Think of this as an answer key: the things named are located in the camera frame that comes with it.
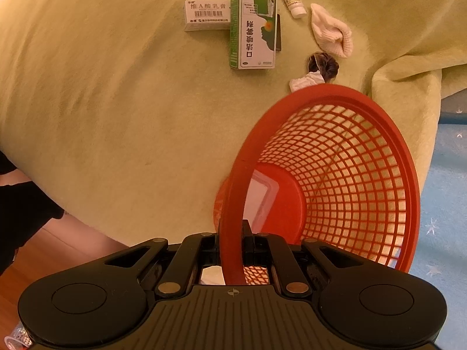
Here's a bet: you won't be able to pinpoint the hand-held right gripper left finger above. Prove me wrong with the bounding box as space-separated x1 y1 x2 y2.
104 231 222 298

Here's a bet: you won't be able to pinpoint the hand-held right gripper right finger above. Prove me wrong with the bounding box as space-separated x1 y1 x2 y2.
240 219 366 298

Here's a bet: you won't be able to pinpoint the red plastic mesh basket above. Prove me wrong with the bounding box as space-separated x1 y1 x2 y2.
212 84 422 287

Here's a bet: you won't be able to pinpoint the green medicine box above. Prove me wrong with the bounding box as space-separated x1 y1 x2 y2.
229 0 278 71

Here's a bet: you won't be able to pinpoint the white and pink sock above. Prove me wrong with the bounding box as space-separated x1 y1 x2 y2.
310 3 354 58

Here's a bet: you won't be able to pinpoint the white medicine box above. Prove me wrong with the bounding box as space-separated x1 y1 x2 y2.
183 0 231 32

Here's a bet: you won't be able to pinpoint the white pill bottle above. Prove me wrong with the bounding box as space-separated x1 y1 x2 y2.
284 0 307 18

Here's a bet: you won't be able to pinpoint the clear plastic container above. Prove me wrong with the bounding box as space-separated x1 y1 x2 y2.
244 169 281 231

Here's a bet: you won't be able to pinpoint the yellow-green fleece blanket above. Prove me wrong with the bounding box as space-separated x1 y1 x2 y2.
0 0 467 286

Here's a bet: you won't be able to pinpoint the crumpled white tissue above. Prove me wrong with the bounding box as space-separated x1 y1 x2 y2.
289 71 325 92

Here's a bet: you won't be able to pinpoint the blue star-print sheet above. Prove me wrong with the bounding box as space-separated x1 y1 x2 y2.
405 91 467 350

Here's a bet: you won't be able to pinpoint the black pants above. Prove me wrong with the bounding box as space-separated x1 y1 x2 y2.
0 149 65 275

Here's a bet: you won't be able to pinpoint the brown hair scrunchie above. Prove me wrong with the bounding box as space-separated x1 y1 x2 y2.
307 52 340 83

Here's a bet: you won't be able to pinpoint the white mesh basket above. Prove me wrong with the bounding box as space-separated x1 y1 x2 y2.
6 320 34 350

